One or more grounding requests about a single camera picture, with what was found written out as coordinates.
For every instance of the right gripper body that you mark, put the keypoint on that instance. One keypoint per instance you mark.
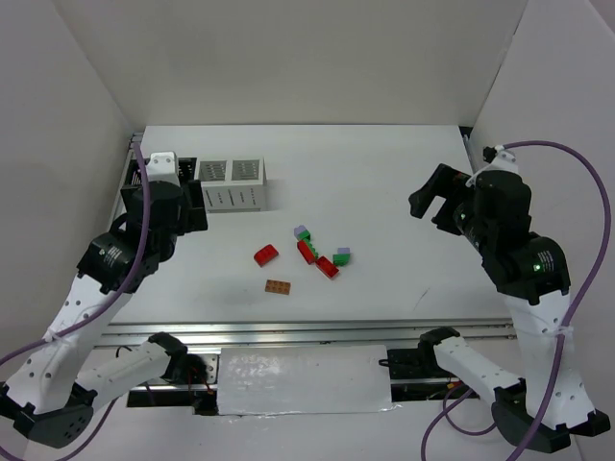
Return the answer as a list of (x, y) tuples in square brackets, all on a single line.
[(445, 190)]

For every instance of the green and purple lego pair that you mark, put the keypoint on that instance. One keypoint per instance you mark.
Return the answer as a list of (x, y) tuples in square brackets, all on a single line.
[(342, 257)]

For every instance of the white foil cover panel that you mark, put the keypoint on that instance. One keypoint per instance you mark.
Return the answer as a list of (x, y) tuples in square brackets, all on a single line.
[(303, 380)]

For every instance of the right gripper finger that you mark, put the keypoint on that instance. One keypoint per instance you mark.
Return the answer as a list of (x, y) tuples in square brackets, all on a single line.
[(444, 219), (443, 183)]

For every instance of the orange lego plate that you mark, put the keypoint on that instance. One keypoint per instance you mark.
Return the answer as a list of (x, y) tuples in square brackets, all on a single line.
[(277, 287)]

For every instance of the red and green lego stack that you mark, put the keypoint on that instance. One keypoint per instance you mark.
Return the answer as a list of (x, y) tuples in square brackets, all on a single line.
[(307, 251)]

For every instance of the red curved lego brick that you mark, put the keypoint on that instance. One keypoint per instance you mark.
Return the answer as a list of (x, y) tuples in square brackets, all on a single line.
[(265, 255)]

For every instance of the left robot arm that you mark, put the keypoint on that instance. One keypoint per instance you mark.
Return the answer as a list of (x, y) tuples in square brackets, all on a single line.
[(51, 399)]

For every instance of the white slotted container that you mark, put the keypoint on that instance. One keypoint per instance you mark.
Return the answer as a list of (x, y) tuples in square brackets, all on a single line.
[(233, 185)]

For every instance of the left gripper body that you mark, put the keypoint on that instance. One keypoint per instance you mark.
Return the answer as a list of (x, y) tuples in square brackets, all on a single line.
[(197, 206)]

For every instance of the purple and green lego stack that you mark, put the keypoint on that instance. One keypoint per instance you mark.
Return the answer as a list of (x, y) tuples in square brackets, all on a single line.
[(302, 233)]

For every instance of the aluminium rail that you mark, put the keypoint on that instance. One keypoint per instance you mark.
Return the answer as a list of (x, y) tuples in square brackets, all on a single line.
[(304, 333)]

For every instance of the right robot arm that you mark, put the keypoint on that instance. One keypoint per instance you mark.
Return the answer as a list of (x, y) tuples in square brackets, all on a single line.
[(545, 406)]

